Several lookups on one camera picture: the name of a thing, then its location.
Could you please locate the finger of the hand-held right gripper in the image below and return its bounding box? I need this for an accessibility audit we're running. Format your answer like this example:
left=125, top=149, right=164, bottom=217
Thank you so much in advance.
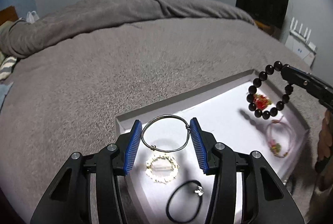
left=280, top=64, right=333, bottom=110

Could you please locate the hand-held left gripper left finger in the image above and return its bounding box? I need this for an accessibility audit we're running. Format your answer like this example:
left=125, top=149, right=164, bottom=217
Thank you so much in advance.
left=30, top=120, right=142, bottom=224

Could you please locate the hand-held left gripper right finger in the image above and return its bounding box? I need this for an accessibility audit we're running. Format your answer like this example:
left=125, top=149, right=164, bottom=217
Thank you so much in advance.
left=190, top=117, right=305, bottom=224

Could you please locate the silver wire bangle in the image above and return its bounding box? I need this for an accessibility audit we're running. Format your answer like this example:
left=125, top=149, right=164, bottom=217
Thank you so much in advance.
left=140, top=115, right=191, bottom=153

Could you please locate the white bead bracelet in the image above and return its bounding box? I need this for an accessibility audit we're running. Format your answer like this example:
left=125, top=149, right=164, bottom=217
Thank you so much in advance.
left=145, top=153, right=180, bottom=184

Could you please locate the white shallow tray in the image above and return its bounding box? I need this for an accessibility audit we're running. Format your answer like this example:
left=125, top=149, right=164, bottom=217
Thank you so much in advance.
left=114, top=69, right=311, bottom=224

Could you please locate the black hair tie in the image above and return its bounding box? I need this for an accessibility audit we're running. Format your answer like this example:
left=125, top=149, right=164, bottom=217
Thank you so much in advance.
left=166, top=180, right=205, bottom=223

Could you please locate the dark wooden bead bracelet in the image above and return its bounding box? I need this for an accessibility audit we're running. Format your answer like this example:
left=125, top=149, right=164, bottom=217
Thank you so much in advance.
left=246, top=61, right=294, bottom=120

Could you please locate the red charm ornament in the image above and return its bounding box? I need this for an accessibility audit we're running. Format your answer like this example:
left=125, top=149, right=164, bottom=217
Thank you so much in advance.
left=251, top=92, right=272, bottom=110

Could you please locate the pink cord bracelet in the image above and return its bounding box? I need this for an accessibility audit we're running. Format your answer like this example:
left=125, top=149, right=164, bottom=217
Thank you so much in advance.
left=265, top=118, right=293, bottom=159

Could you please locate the person's right hand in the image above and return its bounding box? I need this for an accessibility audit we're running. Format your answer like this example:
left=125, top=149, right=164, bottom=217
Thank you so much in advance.
left=316, top=109, right=333, bottom=170

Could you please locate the white router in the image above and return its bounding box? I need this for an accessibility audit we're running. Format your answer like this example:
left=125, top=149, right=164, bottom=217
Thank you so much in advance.
left=285, top=17, right=318, bottom=67

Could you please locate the wooden television stand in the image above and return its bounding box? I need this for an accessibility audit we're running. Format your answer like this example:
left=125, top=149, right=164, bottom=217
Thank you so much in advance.
left=253, top=19, right=281, bottom=39

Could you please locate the grey knitted bedspread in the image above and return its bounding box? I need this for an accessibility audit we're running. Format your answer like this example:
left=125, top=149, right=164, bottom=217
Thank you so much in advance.
left=0, top=18, right=333, bottom=224

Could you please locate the black television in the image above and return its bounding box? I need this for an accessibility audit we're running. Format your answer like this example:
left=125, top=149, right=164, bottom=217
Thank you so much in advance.
left=235, top=0, right=290, bottom=29

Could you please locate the grey duvet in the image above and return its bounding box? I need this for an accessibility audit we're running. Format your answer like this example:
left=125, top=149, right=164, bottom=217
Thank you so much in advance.
left=0, top=0, right=258, bottom=59

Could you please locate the blue blanket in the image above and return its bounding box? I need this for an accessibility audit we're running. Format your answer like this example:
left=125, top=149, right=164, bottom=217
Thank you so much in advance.
left=0, top=82, right=13, bottom=112

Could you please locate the striped pillow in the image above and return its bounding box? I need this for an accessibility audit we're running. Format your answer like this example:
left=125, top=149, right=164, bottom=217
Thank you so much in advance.
left=0, top=55, right=18, bottom=81

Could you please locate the white plastic bag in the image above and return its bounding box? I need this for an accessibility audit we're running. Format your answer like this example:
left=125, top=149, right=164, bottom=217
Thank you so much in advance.
left=25, top=11, right=40, bottom=24

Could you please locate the wooden headboard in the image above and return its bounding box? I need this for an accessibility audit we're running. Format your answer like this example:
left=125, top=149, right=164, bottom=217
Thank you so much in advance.
left=0, top=6, right=19, bottom=26

